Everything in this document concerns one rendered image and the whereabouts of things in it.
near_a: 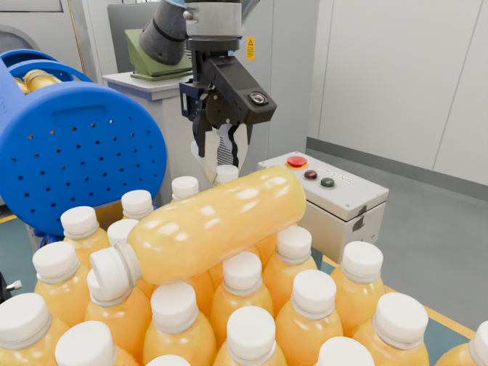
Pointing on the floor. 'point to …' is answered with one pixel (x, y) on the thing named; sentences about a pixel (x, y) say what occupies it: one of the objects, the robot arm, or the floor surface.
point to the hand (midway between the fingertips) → (226, 173)
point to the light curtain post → (75, 7)
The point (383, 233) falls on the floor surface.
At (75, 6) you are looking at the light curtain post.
